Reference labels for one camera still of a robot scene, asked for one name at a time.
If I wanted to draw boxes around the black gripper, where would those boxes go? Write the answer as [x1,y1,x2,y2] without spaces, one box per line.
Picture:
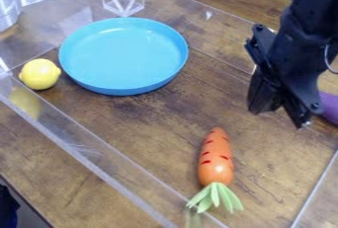
[244,7,338,129]

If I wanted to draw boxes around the orange toy carrot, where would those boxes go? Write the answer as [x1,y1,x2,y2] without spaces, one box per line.
[185,127,244,214]

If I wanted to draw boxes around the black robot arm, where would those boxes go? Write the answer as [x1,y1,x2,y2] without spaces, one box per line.
[244,0,338,128]

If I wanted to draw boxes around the purple toy eggplant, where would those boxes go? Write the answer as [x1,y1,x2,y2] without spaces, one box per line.
[319,92,338,126]

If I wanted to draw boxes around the clear acrylic barrier walls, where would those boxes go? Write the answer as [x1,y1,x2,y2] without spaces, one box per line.
[0,0,338,228]

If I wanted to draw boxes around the blue round plate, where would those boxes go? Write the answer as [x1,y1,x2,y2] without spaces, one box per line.
[57,18,188,96]

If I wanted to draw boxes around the yellow toy lemon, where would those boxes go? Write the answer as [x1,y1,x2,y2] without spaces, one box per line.
[18,58,60,90]

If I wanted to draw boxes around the black cable loop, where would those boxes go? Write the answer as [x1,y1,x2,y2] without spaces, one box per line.
[323,42,338,75]

